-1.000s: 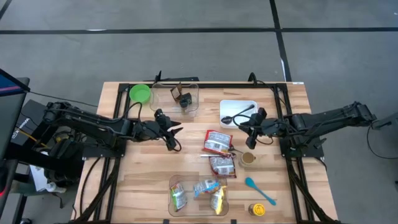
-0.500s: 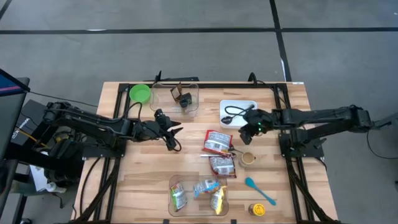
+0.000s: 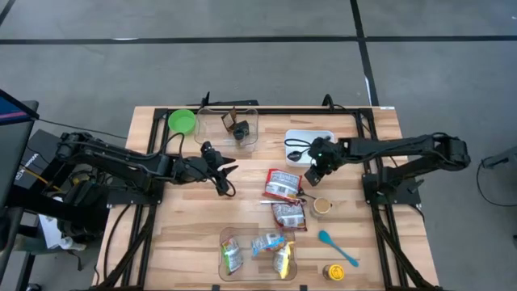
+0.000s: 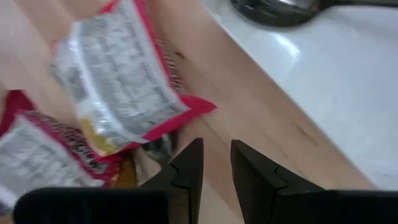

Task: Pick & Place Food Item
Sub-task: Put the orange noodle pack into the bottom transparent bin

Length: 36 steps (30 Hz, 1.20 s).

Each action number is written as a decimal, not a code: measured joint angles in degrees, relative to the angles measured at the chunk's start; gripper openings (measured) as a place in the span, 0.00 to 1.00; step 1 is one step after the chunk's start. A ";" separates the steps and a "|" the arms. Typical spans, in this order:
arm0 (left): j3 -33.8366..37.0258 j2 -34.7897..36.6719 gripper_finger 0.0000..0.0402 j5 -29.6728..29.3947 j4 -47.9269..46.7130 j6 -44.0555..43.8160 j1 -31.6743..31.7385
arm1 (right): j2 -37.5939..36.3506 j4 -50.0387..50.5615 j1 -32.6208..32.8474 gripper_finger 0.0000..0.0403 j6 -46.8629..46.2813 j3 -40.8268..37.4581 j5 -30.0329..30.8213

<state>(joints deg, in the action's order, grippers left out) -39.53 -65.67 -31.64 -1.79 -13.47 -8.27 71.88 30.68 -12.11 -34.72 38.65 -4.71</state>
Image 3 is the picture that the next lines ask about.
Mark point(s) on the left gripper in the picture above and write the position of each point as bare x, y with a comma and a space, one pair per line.
196, 167

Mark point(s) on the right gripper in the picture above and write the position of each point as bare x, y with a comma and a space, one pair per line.
329, 155

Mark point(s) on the black-lidded spice bottle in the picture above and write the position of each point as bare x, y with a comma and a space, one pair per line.
238, 136

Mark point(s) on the dark metal spoon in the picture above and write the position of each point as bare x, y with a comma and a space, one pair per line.
294, 156

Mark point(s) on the small brown labelled packet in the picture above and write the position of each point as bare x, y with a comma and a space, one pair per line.
229, 120

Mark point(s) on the blue beef ramen packet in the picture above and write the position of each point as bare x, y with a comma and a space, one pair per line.
264, 242

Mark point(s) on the green ramen packet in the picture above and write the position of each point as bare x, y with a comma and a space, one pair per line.
232, 256

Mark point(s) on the yellow ramen packet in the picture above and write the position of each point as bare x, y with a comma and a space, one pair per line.
282, 260

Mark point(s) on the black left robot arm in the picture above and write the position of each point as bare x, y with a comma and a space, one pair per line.
121, 159

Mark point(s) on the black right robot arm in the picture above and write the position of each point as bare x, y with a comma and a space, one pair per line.
404, 147

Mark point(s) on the clear plastic bin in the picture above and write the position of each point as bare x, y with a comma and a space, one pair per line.
210, 135
252, 268

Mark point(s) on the white plastic tray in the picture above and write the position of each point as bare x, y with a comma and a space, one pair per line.
292, 134

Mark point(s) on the small cup of brown liquid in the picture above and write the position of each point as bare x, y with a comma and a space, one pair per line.
322, 207

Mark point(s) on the red ramen packet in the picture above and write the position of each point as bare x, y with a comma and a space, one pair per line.
280, 186
288, 216

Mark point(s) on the green plastic bowl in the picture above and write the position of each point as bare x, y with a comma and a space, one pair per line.
182, 122

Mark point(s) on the teal plastic spoon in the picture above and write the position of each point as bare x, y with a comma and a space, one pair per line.
325, 237

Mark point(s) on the yellow-lidded jar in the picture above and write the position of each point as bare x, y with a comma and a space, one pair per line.
334, 272

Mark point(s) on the black case with white lettering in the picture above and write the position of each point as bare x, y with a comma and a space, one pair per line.
40, 161

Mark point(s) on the white paper sheet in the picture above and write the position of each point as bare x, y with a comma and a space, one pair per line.
50, 234

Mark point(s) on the monitor with blue screen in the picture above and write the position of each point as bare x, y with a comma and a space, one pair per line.
12, 133

